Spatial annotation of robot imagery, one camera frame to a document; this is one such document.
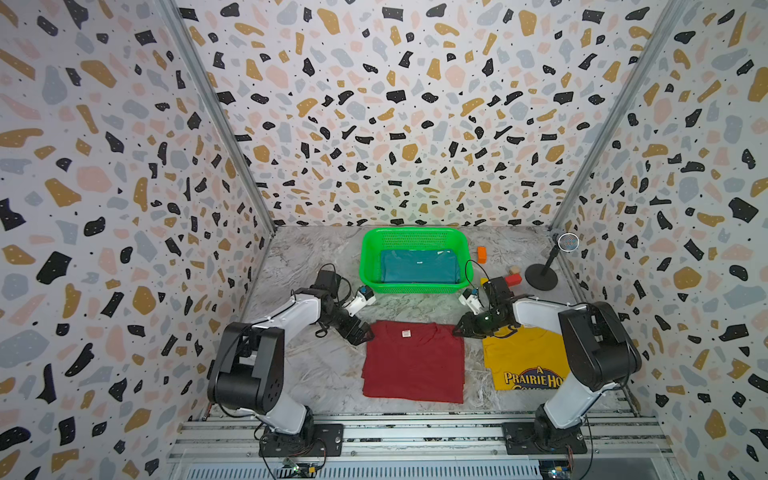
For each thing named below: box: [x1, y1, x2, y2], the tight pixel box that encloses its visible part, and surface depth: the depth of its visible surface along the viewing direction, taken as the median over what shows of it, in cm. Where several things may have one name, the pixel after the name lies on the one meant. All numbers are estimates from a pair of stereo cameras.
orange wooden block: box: [477, 246, 487, 264], surface depth 115 cm
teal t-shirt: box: [380, 249, 460, 284], surface depth 112 cm
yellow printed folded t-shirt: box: [482, 325, 571, 390], surface depth 85 cm
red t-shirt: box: [361, 321, 465, 404], surface depth 88 cm
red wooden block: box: [505, 274, 523, 287], surface depth 108 cm
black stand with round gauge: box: [525, 232, 580, 291], surface depth 107 cm
